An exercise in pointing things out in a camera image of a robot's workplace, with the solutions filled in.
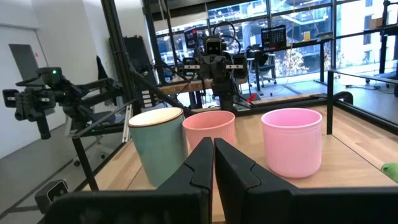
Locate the black standing desk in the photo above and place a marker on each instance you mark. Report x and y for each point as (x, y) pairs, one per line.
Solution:
(311, 43)

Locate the small red object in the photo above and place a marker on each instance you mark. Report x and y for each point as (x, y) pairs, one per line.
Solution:
(251, 98)

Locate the black curved bracket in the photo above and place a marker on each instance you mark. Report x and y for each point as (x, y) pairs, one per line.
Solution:
(346, 95)

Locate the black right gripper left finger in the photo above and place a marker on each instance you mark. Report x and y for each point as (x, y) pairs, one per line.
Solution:
(183, 199)

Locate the monitor showing calendar grid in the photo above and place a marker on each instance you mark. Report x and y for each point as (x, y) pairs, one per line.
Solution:
(273, 37)

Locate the teal cup white inside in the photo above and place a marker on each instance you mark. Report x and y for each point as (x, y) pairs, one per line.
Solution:
(155, 146)

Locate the black rig frame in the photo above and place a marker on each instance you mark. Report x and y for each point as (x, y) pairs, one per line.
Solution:
(118, 46)

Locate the black office chair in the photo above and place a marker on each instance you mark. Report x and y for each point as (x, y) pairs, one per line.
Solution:
(262, 67)

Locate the salmon pink ribbed cup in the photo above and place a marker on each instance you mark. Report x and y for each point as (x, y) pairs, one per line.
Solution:
(208, 127)

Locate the green microfibre cloth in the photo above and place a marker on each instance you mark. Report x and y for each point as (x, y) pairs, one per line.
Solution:
(391, 171)

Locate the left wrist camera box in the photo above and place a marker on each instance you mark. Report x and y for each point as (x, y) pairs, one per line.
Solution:
(214, 46)

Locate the black power strip white labels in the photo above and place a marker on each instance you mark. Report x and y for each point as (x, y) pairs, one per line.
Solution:
(147, 99)

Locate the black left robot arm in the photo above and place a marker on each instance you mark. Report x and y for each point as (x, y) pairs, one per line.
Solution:
(225, 93)

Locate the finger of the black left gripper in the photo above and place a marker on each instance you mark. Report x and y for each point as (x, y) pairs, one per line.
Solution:
(207, 65)
(220, 65)

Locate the black upright panel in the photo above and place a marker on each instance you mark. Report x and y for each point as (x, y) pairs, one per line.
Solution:
(136, 59)

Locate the black metal rail frame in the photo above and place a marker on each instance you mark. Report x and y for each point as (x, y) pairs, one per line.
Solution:
(84, 161)
(330, 102)

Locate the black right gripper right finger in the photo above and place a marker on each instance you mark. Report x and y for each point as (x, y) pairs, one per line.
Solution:
(252, 196)

